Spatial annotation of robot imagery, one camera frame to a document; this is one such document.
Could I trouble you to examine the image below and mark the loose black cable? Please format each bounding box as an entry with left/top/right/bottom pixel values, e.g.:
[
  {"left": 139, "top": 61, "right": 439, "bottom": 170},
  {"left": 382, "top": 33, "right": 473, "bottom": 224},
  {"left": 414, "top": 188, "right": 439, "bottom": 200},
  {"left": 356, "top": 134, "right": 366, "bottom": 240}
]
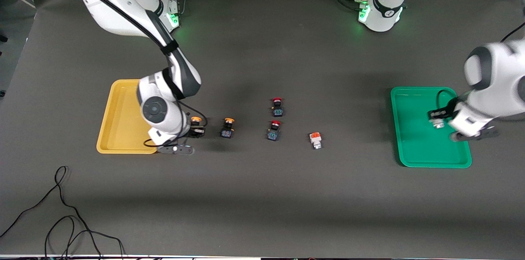
[{"left": 0, "top": 165, "right": 126, "bottom": 260}]

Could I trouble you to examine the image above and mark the green plastic tray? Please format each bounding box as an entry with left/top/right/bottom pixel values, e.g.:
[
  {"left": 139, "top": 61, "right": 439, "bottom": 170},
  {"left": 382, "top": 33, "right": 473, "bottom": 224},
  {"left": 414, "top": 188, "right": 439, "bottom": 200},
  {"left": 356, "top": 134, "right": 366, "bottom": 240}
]
[{"left": 390, "top": 87, "right": 473, "bottom": 169}]

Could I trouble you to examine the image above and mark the yellow plastic tray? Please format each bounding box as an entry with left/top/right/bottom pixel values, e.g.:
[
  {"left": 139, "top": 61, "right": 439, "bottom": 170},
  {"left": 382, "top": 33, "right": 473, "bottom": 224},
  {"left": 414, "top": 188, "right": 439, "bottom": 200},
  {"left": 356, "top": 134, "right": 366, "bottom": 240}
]
[{"left": 96, "top": 79, "right": 158, "bottom": 155}]

